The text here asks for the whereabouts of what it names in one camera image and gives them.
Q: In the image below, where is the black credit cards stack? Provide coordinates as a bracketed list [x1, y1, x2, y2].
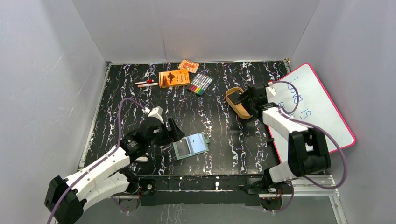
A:
[228, 90, 243, 105]

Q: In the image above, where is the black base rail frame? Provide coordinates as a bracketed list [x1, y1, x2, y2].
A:
[114, 175, 291, 210]

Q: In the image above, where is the white stapler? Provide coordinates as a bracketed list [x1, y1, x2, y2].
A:
[135, 156, 149, 162]

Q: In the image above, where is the tan oval tray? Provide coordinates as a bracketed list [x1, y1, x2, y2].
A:
[225, 87, 252, 119]

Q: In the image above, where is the green card holder wallet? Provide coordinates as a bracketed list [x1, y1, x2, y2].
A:
[173, 133, 211, 160]

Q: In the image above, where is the white board pink frame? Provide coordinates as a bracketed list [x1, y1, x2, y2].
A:
[270, 63, 356, 149]

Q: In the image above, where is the orange book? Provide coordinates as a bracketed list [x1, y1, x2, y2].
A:
[159, 70, 190, 88]

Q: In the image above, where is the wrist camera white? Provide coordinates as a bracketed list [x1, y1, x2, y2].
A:
[143, 106, 164, 124]
[265, 82, 276, 98]

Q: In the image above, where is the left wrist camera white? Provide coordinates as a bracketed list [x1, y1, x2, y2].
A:
[143, 106, 164, 124]

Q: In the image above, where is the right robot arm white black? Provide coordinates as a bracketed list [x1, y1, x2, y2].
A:
[226, 84, 331, 193]

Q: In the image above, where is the coloured marker pen set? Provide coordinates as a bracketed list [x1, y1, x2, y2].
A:
[187, 73, 213, 96]

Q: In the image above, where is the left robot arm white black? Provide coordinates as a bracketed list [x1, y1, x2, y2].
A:
[44, 117, 185, 224]

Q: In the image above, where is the white marker pen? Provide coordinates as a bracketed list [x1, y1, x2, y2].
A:
[137, 83, 159, 88]

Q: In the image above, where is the black VIP credit card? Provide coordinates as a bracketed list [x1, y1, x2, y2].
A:
[176, 139, 190, 157]

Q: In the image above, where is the small orange card box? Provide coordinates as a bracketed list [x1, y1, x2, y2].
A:
[178, 59, 199, 73]

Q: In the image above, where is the red capped white marker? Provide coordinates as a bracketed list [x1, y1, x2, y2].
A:
[135, 79, 154, 85]

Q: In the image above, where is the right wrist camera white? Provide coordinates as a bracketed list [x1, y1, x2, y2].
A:
[265, 82, 276, 98]

